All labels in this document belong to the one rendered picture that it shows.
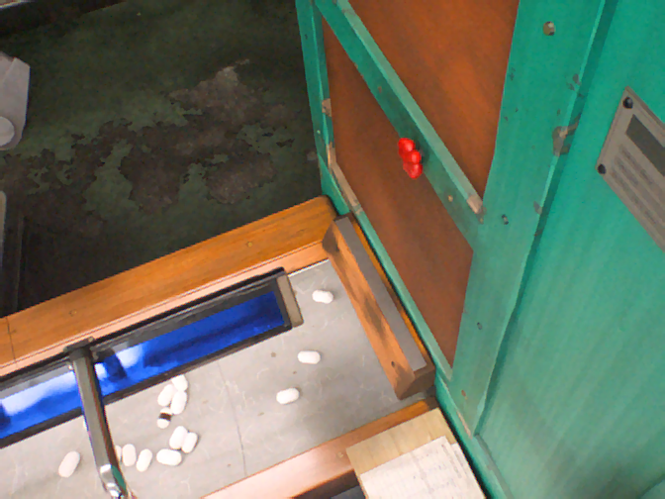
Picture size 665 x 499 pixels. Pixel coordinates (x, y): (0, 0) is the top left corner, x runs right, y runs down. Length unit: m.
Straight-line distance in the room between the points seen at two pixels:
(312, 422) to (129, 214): 1.36
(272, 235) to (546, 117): 0.83
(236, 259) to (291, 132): 1.23
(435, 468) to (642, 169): 0.71
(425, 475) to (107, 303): 0.59
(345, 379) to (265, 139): 1.40
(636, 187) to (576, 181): 0.07
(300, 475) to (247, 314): 0.34
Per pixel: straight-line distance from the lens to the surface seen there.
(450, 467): 1.07
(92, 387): 0.80
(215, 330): 0.83
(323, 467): 1.09
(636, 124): 0.43
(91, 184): 2.47
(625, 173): 0.45
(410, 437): 1.08
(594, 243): 0.52
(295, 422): 1.14
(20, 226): 2.12
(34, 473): 1.23
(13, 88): 1.12
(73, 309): 1.29
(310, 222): 1.27
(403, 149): 0.72
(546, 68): 0.47
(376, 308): 1.07
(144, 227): 2.31
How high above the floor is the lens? 1.81
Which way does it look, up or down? 58 degrees down
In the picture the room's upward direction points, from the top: 8 degrees counter-clockwise
